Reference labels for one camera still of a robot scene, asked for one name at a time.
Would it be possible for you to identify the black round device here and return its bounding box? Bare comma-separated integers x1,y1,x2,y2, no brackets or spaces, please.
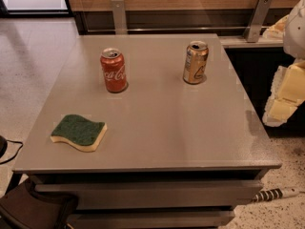
0,135,8,157

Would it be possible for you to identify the left metal wall bracket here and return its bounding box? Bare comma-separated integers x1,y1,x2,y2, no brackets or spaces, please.
111,0,128,34

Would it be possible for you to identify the right metal wall bracket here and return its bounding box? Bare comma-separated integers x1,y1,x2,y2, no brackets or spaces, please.
243,0,273,43

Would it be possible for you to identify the dark brown bag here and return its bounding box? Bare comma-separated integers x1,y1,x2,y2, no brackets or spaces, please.
0,178,78,229

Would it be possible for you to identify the green and yellow sponge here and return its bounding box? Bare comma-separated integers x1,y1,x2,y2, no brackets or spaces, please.
51,114,108,153

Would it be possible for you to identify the black and white striped cable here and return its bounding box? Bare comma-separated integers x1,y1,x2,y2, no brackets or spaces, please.
252,186,301,203

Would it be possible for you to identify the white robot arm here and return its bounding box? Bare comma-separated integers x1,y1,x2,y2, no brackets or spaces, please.
262,0,305,127

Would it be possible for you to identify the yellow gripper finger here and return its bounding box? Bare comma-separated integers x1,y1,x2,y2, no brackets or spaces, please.
262,97,298,127

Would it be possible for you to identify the metal wall bracket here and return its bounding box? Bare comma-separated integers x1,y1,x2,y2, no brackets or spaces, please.
243,0,273,43
111,0,128,34

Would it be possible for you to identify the red Coca-Cola can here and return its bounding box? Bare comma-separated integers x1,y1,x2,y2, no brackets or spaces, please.
100,48,128,93

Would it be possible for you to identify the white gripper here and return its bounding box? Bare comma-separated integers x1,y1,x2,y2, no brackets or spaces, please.
271,0,305,106

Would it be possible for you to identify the horizontal metal rail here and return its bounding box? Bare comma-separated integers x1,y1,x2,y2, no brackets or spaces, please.
86,25,271,33

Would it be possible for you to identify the grey drawer cabinet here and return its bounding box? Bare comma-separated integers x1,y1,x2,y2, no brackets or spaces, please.
13,34,281,229

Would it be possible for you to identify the gold soda can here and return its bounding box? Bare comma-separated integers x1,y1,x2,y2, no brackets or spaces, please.
183,41,209,84

